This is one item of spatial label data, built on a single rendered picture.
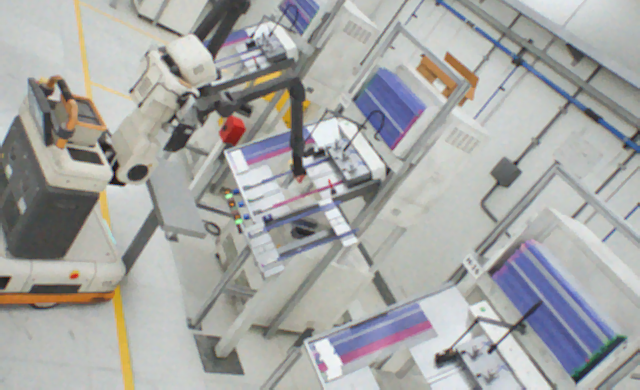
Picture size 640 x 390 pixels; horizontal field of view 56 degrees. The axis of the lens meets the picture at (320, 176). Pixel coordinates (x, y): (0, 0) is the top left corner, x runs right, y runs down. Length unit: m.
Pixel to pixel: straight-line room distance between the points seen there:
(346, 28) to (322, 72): 0.37
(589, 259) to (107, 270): 2.14
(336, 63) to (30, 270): 2.60
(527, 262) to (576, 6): 2.75
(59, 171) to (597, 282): 2.15
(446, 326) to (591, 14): 2.84
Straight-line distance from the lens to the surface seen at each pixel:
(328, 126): 3.66
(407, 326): 2.62
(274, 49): 4.39
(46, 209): 2.70
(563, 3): 4.97
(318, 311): 3.79
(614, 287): 2.55
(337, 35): 4.39
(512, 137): 4.67
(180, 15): 7.57
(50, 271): 2.94
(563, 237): 2.68
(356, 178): 3.20
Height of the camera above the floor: 2.14
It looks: 20 degrees down
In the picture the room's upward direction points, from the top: 36 degrees clockwise
